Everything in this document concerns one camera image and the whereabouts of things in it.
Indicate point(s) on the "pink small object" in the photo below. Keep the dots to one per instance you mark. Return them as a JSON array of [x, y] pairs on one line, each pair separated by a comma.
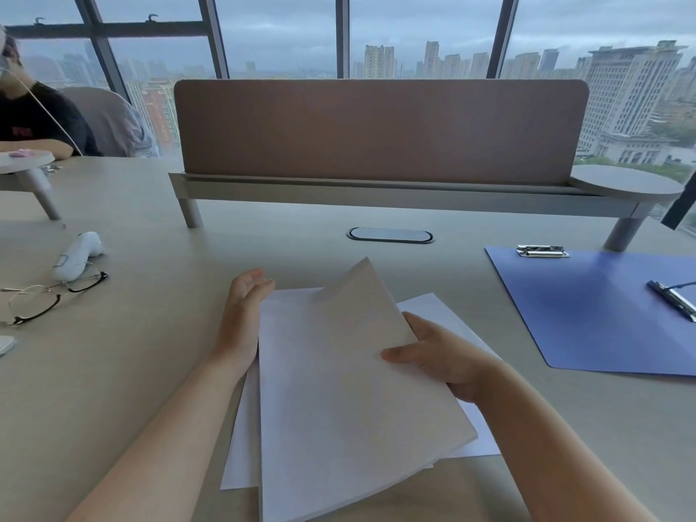
[[20, 153]]

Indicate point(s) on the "person's right thumb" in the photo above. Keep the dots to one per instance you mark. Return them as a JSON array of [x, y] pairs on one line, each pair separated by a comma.
[[403, 354]]

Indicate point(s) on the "person's left hand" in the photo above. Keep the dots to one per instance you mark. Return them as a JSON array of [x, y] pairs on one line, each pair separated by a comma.
[[239, 326]]

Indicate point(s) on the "dark panel edge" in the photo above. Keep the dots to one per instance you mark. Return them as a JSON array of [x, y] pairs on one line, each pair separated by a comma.
[[679, 203]]

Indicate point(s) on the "person's right forearm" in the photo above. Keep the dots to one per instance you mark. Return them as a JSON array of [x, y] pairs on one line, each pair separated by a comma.
[[549, 456]]

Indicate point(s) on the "blue plastic clipboard folder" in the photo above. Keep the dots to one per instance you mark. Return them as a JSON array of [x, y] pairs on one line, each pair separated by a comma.
[[598, 309]]

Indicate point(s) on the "person's right hand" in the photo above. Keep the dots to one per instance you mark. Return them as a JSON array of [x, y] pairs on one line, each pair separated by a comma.
[[451, 361]]

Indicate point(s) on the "white flat object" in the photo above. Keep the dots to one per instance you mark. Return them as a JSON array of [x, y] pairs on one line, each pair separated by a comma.
[[5, 346]]

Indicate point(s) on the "grey office chair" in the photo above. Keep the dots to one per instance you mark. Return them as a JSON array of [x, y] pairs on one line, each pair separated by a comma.
[[114, 122]]

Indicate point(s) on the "silver metal folder clip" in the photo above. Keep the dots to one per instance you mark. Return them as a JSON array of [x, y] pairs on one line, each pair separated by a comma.
[[542, 251]]

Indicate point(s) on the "black thin-rimmed eyeglasses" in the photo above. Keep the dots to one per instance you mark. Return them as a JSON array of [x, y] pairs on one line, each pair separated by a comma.
[[32, 309]]

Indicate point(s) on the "white handheld device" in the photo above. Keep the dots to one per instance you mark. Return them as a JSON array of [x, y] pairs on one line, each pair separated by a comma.
[[76, 258]]

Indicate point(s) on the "grey-white paper sheet stack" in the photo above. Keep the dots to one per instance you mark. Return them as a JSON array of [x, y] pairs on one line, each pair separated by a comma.
[[342, 396]]

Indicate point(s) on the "person's left forearm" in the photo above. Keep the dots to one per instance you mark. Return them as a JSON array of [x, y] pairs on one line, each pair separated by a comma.
[[174, 440]]

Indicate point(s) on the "dark window frame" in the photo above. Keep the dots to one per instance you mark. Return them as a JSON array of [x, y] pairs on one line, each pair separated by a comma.
[[342, 35]]

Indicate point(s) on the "brown desk divider panel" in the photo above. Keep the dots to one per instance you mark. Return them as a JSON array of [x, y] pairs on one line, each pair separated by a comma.
[[380, 130]]

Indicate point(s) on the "small grey desk shelf riser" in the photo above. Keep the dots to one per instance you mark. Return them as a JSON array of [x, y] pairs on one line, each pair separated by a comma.
[[27, 168]]

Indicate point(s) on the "person's left fingers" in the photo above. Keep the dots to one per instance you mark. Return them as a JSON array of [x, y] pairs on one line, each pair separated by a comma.
[[254, 282]]

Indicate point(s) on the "white paper sheets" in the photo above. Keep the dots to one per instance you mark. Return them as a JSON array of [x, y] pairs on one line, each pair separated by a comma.
[[242, 445]]

